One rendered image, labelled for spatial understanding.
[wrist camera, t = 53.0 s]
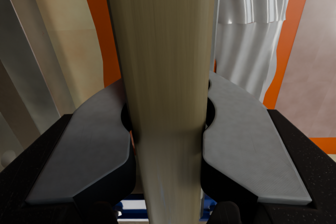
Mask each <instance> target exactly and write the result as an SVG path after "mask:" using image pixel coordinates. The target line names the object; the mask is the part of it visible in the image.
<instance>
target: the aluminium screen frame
mask: <svg viewBox="0 0 336 224"><path fill-rule="evenodd" d="M0 60H1V62H2V64H3V66H4V68H5V69H6V71H7V73H8V75H9V77H10V79H11V81H12V82H13V84H14V86H15V88H16V90H17V92H18V94H19V96H20V97H21V99H22V101H23V103H24V105H25V107H26V109H27V110H28V112H29V114H30V116H31V118H32V120H33V122H34V124H35V125H36V127H37V129H38V131H39V133H40V135H42V134H43V133H44V132H45V131H46V130H48V129H49V128H50V127H51V126H52V125H53V124H54V123H55V122H56V121H57V120H59V119H60V118H61V117H62V116H63V115H64V114H72V113H73V112H74V111H75V110H76V107H75V104H74V102H73V99H72V96H71V94H70V91H69V88H68V86H67V83H66V80H65V77H64V75H63V72H62V69H61V67H60V64H59V61H58V59H57V56H56V53H55V50H54V48H53V45H52V42H51V40H50V37H49V34H48V32H47V29H46V26H45V23H44V21H43V18H42V15H41V13H40V10H39V7H38V5H37V2H36V0H0ZM143 194H144V193H143V188H142V182H141V177H140V175H136V183H135V188H134V190H133V191H132V193H131V194H130V195H143Z"/></svg>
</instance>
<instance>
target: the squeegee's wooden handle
mask: <svg viewBox="0 0 336 224"><path fill-rule="evenodd" d="M106 1H107V6H108V12H109V17H110V22H111V27H112V33H113V38H114V43H115V48H116V54H117V59H118V64H119V69H120V75H121V80H122V85H123V90H124V96H125V101H126V106H127V111H128V116H129V122H130V127H131V132H132V137H133V143H134V148H135V153H136V158H137V164H138V169H139V174H140V179H141V185H142V190H143V195H144V200H145V206H146V211H147V216H148V221H149V224H199V215H200V201H201V162H202V145H203V134H204V131H205V130H206V116H207V102H208V88H209V74H210V59H211V45H212V31H213V17H214V3H215V0H106Z"/></svg>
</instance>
